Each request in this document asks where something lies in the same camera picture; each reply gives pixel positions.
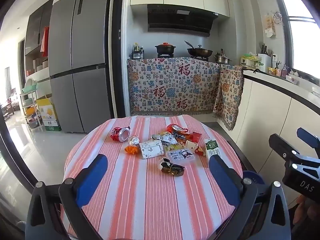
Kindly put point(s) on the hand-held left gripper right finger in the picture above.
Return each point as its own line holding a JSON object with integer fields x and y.
{"x": 223, "y": 180}

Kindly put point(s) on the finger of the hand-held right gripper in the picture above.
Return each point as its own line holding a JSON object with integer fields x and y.
{"x": 307, "y": 136}
{"x": 281, "y": 146}

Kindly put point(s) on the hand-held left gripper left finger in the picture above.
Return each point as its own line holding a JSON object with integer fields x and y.
{"x": 91, "y": 180}

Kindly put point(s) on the blue plastic basket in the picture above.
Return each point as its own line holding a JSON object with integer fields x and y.
{"x": 253, "y": 176}

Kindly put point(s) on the red snack bag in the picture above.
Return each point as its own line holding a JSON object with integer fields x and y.
{"x": 195, "y": 136}

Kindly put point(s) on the floral tissue packet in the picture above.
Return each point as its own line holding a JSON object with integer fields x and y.
{"x": 151, "y": 150}

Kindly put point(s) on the person's right hand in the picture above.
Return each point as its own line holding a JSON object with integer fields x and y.
{"x": 302, "y": 208}

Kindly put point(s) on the green white milk carton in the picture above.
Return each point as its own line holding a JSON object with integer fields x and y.
{"x": 212, "y": 150}

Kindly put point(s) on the cream kitchen counter cabinets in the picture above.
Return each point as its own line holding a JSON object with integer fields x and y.
{"x": 265, "y": 110}

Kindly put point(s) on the small white red packet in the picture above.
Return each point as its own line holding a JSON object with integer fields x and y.
{"x": 193, "y": 148}

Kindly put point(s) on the clear cartoon plastic box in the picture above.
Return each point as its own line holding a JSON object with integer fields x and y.
{"x": 180, "y": 156}

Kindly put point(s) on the orange crumpled wrapper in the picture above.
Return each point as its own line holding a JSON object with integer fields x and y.
{"x": 131, "y": 149}

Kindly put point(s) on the round table with striped cloth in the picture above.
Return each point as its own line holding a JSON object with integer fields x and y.
{"x": 140, "y": 192}

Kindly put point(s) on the dark crumpled wrapper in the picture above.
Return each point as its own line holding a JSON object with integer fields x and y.
{"x": 172, "y": 167}

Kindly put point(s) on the crushed red can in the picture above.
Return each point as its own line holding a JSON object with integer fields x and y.
{"x": 120, "y": 133}

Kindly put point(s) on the white crumpled wrapper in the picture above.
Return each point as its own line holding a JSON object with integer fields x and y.
{"x": 134, "y": 140}

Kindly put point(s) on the green yellow wrapper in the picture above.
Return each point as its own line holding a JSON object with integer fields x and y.
{"x": 175, "y": 147}

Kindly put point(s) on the orange instant noodle packet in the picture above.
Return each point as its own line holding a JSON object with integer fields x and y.
{"x": 176, "y": 128}

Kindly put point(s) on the white triangular wrapper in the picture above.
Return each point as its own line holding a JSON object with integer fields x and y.
{"x": 162, "y": 138}

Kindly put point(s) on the narrow printed cloth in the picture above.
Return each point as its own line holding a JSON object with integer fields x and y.
{"x": 228, "y": 92}

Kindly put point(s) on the yellow cardboard box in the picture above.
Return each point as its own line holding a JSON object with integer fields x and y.
{"x": 48, "y": 112}

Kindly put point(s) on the white knife block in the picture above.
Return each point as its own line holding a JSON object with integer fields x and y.
{"x": 265, "y": 61}

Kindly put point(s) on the yellow green bag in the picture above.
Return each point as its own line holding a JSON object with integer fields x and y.
{"x": 250, "y": 58}

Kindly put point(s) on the storage rack with basins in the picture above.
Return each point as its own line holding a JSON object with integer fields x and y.
{"x": 31, "y": 105}

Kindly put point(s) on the steel pot with lid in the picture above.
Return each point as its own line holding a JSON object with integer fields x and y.
{"x": 222, "y": 58}

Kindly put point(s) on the window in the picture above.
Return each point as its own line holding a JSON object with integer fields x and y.
{"x": 302, "y": 30}

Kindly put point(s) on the large printed cloth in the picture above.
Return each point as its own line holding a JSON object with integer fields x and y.
{"x": 172, "y": 85}

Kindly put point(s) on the dark wok with lid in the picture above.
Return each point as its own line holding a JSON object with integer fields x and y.
{"x": 200, "y": 51}

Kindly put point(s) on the grey refrigerator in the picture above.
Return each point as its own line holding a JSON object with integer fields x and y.
{"x": 80, "y": 55}

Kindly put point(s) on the gas stove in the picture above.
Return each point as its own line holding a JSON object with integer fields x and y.
{"x": 182, "y": 56}

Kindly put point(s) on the seasoning bottle rack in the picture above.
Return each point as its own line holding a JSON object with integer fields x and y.
{"x": 137, "y": 52}

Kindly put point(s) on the black clay pot red lid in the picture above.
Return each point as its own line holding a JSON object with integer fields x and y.
{"x": 165, "y": 48}

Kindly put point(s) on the red paper bag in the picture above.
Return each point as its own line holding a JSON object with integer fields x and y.
{"x": 45, "y": 42}

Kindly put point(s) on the black range hood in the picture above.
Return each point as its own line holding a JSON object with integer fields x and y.
{"x": 180, "y": 21}

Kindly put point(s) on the black door frame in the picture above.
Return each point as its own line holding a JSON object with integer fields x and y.
{"x": 116, "y": 55}

